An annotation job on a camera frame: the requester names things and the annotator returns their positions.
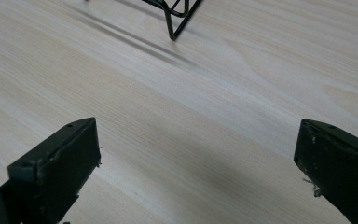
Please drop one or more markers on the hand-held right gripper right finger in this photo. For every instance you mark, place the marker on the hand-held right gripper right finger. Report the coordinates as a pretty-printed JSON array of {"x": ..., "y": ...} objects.
[{"x": 338, "y": 165}]

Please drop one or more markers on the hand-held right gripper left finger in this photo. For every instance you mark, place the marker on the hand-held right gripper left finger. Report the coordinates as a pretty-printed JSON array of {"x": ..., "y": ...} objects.
[{"x": 62, "y": 161}]

